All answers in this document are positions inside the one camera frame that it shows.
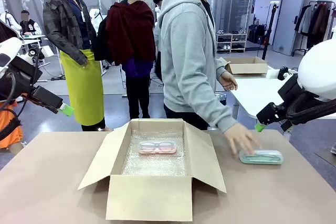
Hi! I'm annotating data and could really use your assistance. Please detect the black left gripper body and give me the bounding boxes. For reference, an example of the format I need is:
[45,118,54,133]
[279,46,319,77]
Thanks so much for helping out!
[30,85,64,115]

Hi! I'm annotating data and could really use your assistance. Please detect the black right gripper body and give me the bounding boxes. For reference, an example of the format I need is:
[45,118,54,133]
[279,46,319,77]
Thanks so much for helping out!
[256,102,287,125]

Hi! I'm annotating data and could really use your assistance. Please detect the green glasses case clear lid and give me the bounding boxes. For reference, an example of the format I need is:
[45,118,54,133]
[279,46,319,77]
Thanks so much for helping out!
[238,149,284,166]

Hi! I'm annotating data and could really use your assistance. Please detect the brown cardboard box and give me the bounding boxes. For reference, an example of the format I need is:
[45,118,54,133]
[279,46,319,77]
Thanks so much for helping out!
[77,118,227,221]
[217,56,269,75]

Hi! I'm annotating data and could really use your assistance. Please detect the pink glasses case clear lid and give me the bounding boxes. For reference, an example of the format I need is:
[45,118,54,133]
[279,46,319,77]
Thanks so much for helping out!
[138,141,178,155]

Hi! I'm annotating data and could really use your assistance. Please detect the person's right forearm grey sleeve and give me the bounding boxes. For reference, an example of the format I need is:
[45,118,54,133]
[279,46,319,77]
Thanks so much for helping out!
[199,92,238,133]

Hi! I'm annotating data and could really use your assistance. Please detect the person's left forearm grey sleeve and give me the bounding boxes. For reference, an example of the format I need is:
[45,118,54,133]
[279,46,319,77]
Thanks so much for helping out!
[215,57,229,78]

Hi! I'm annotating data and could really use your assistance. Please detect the person's right hand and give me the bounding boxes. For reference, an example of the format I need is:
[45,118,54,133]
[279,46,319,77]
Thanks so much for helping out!
[225,123,263,161]

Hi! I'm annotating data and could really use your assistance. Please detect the person's left hand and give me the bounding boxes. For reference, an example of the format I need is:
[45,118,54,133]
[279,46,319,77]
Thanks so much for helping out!
[218,71,238,92]

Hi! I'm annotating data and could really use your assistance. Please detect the white table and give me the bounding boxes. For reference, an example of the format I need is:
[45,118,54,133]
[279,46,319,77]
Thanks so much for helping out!
[229,68,336,141]

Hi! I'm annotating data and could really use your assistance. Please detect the black white handheld device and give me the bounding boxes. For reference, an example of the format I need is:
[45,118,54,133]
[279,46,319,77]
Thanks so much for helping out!
[267,66,299,81]

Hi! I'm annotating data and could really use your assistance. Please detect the black plastic stool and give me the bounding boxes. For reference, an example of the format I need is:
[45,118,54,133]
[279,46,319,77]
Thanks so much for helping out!
[214,91,228,107]

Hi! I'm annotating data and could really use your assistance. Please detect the mannequin black jacket orange skirt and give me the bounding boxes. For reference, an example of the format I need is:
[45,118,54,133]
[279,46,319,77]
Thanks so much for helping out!
[0,20,24,154]

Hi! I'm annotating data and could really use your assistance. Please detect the mannequin camouflage jacket yellow skirt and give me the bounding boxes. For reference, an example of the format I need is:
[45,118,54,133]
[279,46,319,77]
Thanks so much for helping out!
[43,0,106,132]

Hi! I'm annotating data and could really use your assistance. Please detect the white background desk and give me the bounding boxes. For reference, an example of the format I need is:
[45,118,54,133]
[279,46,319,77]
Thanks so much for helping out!
[22,34,50,83]

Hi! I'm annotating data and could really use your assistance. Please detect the black backpack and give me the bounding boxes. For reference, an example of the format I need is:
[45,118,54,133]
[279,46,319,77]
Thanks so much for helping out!
[93,15,114,65]

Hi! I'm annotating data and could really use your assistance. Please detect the seated person varsity jacket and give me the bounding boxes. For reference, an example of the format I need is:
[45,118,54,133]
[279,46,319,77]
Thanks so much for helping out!
[19,9,43,37]

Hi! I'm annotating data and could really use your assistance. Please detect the black luggage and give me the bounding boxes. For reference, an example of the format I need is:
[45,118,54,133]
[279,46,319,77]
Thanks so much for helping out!
[247,24,266,44]

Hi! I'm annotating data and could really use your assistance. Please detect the black tripod stand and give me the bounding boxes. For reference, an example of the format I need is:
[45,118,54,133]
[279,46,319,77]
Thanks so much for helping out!
[261,2,279,61]

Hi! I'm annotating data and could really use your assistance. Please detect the white shoe rack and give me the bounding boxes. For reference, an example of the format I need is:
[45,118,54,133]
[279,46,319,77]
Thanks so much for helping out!
[215,32,247,54]

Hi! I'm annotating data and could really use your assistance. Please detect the mannequin dark red cloak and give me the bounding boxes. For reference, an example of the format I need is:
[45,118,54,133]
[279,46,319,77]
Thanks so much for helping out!
[104,0,157,120]

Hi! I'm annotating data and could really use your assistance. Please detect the clothes rack with garments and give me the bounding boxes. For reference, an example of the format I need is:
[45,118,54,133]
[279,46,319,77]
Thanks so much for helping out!
[292,0,336,57]

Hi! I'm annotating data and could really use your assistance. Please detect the clear bubble wrap sheet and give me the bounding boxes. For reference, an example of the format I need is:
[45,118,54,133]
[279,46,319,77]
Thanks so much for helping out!
[121,129,187,177]

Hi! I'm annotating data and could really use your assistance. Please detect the person in grey hoodie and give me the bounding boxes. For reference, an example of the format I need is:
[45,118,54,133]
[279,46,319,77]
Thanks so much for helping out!
[153,0,238,133]

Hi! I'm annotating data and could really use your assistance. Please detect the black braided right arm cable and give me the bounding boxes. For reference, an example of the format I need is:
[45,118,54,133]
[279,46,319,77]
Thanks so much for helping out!
[285,95,336,125]

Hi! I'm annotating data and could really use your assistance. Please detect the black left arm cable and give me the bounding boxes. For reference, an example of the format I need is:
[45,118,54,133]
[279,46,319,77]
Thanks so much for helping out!
[0,73,29,141]

